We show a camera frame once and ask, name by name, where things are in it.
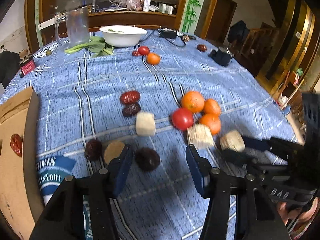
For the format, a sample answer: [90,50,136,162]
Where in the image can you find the large orange mandarin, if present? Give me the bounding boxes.
[181,90,205,113]

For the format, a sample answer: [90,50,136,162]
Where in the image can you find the person right hand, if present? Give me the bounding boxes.
[277,197,319,239]

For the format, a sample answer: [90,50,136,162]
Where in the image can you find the clear glass pitcher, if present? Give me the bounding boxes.
[55,7,89,48]

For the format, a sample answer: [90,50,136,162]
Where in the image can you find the blue plaid tablecloth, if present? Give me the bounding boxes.
[1,33,296,239]

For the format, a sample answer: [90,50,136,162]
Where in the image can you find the brown cardboard tray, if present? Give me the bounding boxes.
[1,87,44,239]

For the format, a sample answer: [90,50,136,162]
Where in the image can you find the dark jujube date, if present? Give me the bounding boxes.
[122,103,141,117]

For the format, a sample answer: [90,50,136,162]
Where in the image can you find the white plastic bowl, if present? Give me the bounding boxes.
[99,25,147,48]

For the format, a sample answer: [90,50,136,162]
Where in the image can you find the far small orange mandarin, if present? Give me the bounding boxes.
[146,53,161,65]

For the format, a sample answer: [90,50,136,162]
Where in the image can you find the far small red tomato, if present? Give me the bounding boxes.
[137,46,150,55]

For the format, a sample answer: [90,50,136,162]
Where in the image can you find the red jujube in tray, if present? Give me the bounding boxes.
[10,134,23,157]

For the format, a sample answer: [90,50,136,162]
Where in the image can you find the red small box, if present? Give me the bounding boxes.
[19,54,36,78]

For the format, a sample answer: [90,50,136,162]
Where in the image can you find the black power adapter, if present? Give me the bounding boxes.
[158,28,177,40]

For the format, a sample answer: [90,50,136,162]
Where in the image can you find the dark round jujube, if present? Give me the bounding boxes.
[135,147,161,172]

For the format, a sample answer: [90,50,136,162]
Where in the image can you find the wooden sideboard cabinet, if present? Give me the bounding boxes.
[36,10,181,44]

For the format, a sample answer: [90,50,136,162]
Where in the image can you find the green leafy vegetable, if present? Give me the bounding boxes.
[65,36,114,57]

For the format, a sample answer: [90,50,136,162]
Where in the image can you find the white plastic bag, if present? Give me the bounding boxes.
[109,0,143,11]

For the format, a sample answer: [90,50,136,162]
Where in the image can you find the black cable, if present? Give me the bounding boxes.
[138,28,198,48]

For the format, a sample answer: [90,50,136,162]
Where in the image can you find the beige yam piece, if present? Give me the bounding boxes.
[220,129,246,152]
[136,112,156,137]
[187,124,214,150]
[104,140,125,165]

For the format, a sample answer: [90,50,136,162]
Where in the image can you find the black pouch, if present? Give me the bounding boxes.
[209,47,234,67]

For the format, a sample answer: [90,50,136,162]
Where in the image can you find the white tube box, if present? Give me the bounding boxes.
[143,0,151,12]

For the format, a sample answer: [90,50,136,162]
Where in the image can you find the far red jujube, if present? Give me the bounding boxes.
[197,44,207,52]

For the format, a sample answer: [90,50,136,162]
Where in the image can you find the red jujube date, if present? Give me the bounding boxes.
[120,90,140,105]

